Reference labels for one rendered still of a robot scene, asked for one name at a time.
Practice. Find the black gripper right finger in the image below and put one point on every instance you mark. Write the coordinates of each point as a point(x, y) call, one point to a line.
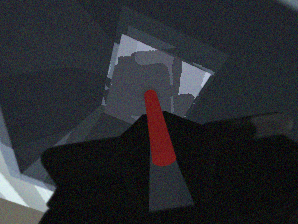
point(195, 145)

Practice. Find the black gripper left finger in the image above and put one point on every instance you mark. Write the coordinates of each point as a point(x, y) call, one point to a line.
point(127, 154)

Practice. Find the red peg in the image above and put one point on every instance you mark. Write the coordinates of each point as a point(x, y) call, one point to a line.
point(162, 150)

